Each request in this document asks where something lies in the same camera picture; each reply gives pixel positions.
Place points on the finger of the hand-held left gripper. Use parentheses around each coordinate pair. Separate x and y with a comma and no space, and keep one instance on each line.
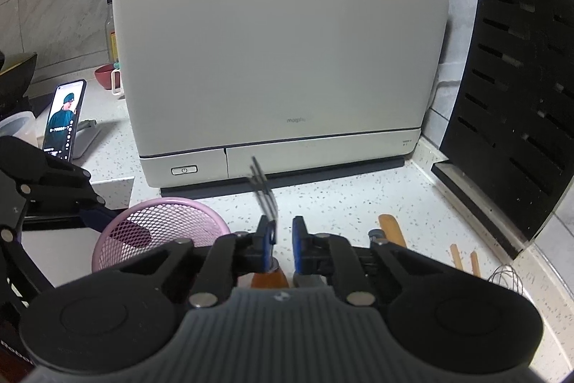
(96,218)
(20,259)

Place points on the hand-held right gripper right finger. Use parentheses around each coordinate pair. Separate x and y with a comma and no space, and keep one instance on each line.
(298,240)

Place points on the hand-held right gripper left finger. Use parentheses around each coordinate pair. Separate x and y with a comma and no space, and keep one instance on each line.
(267,239)

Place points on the pink mesh utensil holder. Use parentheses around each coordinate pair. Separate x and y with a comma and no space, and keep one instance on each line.
(179,217)

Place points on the bamboo spatula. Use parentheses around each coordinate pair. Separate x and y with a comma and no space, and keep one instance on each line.
(391,228)

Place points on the grey phone stand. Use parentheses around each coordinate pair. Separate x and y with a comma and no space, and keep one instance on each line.
(87,138)

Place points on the smartphone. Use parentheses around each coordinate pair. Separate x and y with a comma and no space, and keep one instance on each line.
(62,118)

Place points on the white round container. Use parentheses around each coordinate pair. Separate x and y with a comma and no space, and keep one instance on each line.
(18,127)

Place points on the white mug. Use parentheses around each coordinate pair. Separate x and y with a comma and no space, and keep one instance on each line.
(113,83)

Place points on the red bowl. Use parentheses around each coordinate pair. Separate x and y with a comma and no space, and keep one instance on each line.
(104,75)

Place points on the black wok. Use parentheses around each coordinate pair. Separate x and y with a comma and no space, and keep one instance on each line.
(15,91)

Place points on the bamboo chopstick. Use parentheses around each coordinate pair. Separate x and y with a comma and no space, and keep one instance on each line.
(475,264)
(456,256)

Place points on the glass oil bottle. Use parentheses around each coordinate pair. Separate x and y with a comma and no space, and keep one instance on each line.
(110,37)

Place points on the white knife steriliser appliance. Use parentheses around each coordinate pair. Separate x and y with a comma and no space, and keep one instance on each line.
(278,51)

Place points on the black slotted knife block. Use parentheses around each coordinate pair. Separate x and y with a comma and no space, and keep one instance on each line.
(506,96)

